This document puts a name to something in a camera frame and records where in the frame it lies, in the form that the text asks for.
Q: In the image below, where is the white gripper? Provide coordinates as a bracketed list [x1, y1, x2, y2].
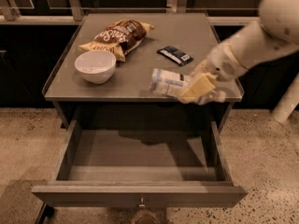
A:
[178, 41, 249, 104]

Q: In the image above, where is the brown chip bag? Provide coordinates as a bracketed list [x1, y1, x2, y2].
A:
[78, 20, 154, 62]

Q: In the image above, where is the metal railing frame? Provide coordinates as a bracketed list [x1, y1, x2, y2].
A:
[0, 0, 261, 24]

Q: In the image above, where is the white bowl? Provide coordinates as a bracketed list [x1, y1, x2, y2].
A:
[75, 50, 116, 84]

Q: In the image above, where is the dark blue snack packet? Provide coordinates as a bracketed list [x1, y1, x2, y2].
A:
[157, 46, 193, 66]

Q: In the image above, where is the metal drawer knob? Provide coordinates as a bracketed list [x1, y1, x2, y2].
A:
[137, 198, 147, 209]

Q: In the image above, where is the open grey top drawer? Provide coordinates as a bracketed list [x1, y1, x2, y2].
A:
[32, 120, 247, 208]

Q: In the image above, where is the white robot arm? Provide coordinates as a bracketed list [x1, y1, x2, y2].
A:
[178, 0, 299, 104]

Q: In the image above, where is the grey cabinet with top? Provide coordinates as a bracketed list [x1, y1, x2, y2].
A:
[43, 13, 243, 130]

